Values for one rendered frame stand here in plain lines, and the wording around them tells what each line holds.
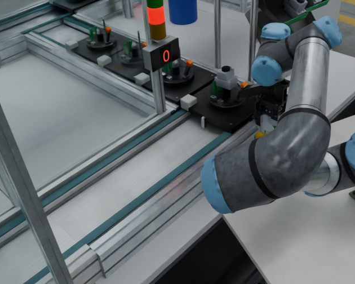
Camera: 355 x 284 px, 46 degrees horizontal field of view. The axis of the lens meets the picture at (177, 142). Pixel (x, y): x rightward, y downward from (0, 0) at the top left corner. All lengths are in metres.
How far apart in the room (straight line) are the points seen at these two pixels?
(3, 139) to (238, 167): 0.40
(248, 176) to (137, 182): 0.64
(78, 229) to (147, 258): 0.21
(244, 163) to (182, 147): 0.70
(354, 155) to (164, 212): 0.52
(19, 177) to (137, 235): 0.48
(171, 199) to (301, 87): 0.53
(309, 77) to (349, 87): 1.01
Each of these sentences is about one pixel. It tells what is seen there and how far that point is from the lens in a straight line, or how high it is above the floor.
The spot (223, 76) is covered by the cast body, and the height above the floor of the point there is 1.08.
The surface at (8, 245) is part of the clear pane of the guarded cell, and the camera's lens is 0.89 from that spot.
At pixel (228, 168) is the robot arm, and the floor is 1.31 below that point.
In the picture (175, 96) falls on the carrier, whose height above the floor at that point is 0.97.
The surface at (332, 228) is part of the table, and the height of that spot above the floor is 0.86.
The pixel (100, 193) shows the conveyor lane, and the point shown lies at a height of 0.92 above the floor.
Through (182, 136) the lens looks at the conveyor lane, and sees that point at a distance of 1.48.
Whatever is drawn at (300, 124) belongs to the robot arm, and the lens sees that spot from 0.75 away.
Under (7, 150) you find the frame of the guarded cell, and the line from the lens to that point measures 0.76.
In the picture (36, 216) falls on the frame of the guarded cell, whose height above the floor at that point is 1.23.
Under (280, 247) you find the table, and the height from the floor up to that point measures 0.86.
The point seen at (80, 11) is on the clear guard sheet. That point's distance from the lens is 1.19.
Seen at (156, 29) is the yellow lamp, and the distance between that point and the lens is 1.32.
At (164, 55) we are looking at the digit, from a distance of 1.36.
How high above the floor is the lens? 1.84
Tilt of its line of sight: 40 degrees down
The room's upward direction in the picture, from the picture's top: 5 degrees counter-clockwise
